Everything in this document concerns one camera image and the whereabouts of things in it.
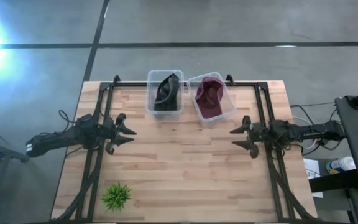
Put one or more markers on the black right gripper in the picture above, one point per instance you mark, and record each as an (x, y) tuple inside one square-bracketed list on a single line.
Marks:
[(259, 133)]

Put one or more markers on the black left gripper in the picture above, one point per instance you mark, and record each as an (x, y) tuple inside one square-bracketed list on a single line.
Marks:
[(110, 130)]

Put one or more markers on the maroon baseball cap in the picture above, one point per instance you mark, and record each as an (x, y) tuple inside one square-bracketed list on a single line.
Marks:
[(209, 99)]

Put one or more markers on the dark grey baseball cap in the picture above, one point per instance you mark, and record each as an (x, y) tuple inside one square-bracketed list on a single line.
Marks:
[(166, 99)]

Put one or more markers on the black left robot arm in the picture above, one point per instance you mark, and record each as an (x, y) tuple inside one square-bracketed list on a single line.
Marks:
[(54, 140)]

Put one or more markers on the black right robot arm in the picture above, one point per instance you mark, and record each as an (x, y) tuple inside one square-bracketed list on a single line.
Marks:
[(319, 130)]

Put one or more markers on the clear plastic storage bin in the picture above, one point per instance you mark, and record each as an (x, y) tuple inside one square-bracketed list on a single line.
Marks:
[(228, 102), (166, 115)]

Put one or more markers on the green artificial plant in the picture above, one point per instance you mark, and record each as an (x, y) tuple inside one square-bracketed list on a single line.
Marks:
[(116, 196)]

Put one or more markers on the white paper sheet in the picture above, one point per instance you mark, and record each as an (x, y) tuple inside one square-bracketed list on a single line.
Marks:
[(312, 174)]

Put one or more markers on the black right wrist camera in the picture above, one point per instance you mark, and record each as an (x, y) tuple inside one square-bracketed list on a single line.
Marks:
[(280, 127)]

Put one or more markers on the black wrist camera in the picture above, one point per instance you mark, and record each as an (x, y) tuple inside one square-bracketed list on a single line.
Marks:
[(87, 122), (280, 127)]

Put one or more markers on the black table frame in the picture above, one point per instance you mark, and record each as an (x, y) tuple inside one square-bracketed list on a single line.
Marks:
[(259, 102)]

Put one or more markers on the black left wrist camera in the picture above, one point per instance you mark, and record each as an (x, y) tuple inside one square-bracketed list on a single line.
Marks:
[(87, 122)]

